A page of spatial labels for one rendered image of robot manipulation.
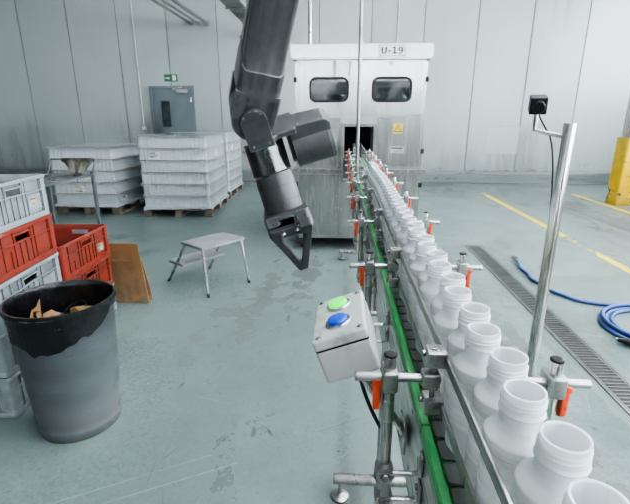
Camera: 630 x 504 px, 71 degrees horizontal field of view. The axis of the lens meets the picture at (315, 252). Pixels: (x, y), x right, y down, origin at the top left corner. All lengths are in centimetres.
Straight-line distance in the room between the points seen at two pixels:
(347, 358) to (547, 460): 31
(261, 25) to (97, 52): 1115
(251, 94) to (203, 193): 611
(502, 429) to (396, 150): 442
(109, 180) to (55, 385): 531
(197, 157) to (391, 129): 302
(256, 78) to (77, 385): 184
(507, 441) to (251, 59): 48
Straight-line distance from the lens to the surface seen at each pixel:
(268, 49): 57
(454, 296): 63
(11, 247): 257
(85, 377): 221
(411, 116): 479
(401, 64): 480
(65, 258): 307
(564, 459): 40
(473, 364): 54
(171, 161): 674
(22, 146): 1276
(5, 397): 267
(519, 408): 44
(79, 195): 756
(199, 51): 1081
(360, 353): 63
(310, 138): 63
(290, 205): 64
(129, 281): 370
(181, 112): 1084
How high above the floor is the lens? 139
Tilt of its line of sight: 17 degrees down
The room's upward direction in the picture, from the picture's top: straight up
